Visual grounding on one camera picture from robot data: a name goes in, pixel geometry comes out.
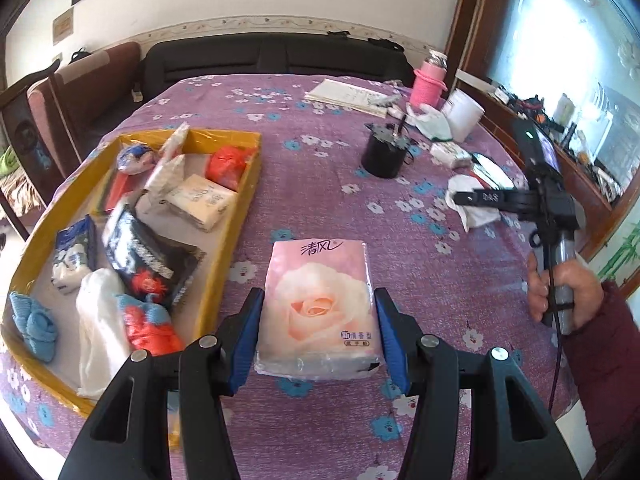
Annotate dark wooden chair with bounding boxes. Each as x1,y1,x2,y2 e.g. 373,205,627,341
0,57,61,241

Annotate blue and white tissue pack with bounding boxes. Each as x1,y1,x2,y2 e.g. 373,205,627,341
51,215,98,293

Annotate purple floral tablecloth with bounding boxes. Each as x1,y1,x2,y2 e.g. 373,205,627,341
0,74,576,480

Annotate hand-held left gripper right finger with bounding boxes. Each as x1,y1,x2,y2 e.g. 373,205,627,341
374,287,568,480

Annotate person's right hand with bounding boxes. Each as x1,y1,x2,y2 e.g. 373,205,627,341
526,250,606,328

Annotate maroon upholstered chair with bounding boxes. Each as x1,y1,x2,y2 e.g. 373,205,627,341
27,41,143,171

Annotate round blue and red bundle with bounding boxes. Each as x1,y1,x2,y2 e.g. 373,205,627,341
117,144,156,175

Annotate black sofa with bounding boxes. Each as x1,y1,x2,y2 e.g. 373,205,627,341
137,34,416,103

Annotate large window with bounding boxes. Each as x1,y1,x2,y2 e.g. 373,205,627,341
487,0,640,201

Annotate green bamboo wall sticker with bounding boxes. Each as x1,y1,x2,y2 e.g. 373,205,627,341
597,220,640,282

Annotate person's right forearm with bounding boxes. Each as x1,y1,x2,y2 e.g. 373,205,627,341
560,280,640,480

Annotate white cup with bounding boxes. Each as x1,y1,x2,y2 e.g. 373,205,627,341
444,88,486,142

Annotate yellow cardboard box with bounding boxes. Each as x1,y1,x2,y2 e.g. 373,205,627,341
0,129,263,453

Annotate black phone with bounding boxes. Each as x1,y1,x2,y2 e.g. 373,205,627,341
470,151,516,190

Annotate black cable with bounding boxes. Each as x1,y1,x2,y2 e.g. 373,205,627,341
527,220,567,413

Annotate slim white packet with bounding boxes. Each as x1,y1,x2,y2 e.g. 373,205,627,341
159,124,191,162

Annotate black pen holder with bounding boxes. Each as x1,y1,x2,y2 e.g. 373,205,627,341
361,121,413,179

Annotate black printed packet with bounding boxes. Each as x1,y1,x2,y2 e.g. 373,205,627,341
102,205,206,308

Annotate pink rose tissue pack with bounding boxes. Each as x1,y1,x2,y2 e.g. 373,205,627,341
254,240,386,380

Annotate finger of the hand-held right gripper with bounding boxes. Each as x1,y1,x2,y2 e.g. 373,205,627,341
452,187,541,218

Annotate white cloth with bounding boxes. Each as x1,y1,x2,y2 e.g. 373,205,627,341
75,268,133,401

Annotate white crumpled glove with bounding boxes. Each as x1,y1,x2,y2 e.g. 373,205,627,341
446,174,503,233

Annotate blue and red knitted item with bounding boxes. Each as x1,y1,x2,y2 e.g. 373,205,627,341
117,292,184,357

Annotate red mesh ball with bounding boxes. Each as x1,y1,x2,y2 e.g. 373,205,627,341
205,145,256,192

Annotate patterned blanket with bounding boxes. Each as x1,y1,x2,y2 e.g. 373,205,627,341
0,170,47,217

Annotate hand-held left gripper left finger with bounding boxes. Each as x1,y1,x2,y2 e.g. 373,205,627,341
59,287,266,480

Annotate white crumpled bag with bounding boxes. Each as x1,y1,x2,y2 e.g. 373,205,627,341
406,104,453,142

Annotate small wall plaque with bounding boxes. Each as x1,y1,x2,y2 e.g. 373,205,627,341
52,6,76,45

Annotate blue knitted socks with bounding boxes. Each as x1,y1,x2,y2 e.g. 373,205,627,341
9,291,58,363

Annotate white papers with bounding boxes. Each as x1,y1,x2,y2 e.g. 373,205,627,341
304,78,401,111

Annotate pink bottle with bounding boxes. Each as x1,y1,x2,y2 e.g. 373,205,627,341
411,50,448,108

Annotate small white tissue pack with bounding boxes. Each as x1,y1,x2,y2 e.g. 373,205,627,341
430,141,473,170

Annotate striped multicolour pack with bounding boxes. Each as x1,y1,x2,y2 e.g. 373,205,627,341
92,170,136,218

